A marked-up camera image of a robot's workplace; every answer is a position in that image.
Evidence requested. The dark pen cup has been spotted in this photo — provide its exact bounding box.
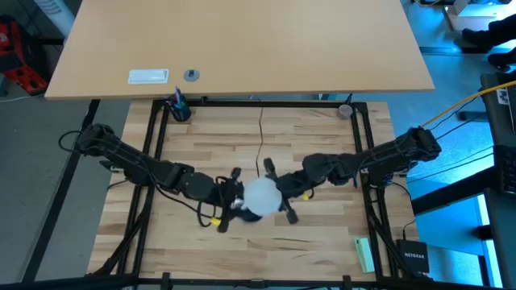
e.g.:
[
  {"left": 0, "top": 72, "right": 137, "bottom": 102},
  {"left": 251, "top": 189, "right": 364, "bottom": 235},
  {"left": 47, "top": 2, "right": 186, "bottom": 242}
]
[{"left": 165, "top": 100, "right": 193, "bottom": 123}]

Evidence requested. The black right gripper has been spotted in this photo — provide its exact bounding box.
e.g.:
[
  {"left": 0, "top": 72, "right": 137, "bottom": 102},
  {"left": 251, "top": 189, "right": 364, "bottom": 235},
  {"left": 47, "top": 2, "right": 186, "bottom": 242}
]
[{"left": 264, "top": 157, "right": 308, "bottom": 226}]

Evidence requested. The white box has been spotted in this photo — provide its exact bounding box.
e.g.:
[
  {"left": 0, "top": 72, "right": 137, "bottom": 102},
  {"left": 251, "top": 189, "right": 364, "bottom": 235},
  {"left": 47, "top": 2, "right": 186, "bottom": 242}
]
[{"left": 443, "top": 0, "right": 505, "bottom": 31}]

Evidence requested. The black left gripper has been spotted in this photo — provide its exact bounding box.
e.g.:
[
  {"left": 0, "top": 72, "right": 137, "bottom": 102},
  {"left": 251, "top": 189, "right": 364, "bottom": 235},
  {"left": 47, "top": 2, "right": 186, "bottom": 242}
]
[{"left": 213, "top": 167, "right": 264, "bottom": 234}]

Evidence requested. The white rectangular plate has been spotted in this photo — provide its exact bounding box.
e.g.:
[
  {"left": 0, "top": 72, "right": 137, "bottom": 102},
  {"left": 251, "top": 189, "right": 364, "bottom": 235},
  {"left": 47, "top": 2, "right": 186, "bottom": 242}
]
[{"left": 127, "top": 68, "right": 170, "bottom": 85}]

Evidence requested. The person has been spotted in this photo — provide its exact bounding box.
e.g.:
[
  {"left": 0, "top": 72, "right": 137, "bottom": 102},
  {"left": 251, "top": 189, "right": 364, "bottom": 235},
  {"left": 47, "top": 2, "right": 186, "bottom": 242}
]
[{"left": 461, "top": 14, "right": 516, "bottom": 72}]

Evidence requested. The holder with blue pens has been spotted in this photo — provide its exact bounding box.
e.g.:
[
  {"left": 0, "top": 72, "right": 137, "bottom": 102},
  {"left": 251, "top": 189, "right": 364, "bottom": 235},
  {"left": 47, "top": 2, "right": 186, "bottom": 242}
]
[{"left": 44, "top": 0, "right": 435, "bottom": 102}]

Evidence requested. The black side table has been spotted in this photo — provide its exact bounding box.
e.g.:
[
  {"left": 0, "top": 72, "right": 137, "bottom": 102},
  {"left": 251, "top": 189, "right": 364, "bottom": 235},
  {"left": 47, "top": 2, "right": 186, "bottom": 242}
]
[{"left": 479, "top": 72, "right": 516, "bottom": 290}]

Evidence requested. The white lightbulb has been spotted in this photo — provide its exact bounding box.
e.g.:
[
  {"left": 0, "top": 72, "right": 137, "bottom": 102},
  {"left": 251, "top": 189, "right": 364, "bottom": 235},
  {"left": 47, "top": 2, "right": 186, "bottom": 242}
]
[{"left": 243, "top": 176, "right": 283, "bottom": 218}]

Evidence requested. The yellow cable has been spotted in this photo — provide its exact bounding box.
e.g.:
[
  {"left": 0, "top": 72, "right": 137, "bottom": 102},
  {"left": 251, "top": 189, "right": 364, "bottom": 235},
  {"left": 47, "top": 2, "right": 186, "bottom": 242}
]
[{"left": 418, "top": 79, "right": 516, "bottom": 129}]

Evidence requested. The red toolbox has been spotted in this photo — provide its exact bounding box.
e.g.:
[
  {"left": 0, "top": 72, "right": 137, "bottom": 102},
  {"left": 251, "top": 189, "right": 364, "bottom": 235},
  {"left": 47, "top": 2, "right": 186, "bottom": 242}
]
[{"left": 0, "top": 15, "right": 48, "bottom": 96}]

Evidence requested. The green sticky note pad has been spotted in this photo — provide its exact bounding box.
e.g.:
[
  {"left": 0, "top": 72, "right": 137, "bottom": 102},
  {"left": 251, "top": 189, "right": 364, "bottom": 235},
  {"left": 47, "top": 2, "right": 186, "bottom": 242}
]
[{"left": 353, "top": 236, "right": 376, "bottom": 274}]

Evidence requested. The black socket cable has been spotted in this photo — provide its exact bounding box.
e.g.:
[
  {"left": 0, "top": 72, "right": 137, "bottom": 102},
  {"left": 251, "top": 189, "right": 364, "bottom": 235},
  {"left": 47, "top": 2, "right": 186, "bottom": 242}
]
[{"left": 254, "top": 106, "right": 265, "bottom": 178}]

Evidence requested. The black metal frame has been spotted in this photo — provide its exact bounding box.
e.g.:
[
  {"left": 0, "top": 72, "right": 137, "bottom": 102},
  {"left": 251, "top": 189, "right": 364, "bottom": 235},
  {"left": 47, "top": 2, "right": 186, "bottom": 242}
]
[{"left": 0, "top": 96, "right": 516, "bottom": 290}]

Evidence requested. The black keyboard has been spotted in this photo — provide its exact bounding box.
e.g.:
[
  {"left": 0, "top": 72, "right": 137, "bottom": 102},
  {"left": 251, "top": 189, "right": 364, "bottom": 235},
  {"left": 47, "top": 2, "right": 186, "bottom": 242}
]
[{"left": 493, "top": 144, "right": 516, "bottom": 197}]

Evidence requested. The black Netgear switch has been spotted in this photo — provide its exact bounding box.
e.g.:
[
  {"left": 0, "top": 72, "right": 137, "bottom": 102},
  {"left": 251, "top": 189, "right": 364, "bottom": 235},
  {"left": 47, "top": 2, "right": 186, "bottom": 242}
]
[{"left": 394, "top": 238, "right": 431, "bottom": 276}]

